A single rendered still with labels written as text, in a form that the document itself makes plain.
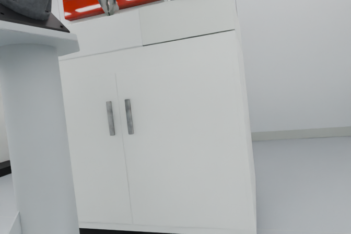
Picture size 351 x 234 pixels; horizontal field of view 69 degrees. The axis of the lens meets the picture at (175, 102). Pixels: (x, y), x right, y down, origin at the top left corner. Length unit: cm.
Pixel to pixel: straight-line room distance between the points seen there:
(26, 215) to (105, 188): 39
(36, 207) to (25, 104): 28
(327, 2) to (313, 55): 54
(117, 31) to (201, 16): 34
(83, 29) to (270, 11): 234
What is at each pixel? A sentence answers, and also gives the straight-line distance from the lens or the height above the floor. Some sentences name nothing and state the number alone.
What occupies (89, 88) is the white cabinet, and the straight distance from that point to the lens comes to 113.
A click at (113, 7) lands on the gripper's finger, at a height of 100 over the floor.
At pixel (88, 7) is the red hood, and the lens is 191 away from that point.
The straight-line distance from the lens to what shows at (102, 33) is 111.
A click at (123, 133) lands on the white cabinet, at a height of 48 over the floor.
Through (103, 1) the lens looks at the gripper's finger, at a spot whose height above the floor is 103.
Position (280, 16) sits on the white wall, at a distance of 313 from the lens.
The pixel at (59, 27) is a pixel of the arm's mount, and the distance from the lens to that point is 90.
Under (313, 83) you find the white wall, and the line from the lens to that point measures 309.
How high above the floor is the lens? 61
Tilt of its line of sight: 2 degrees down
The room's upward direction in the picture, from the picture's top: 6 degrees counter-clockwise
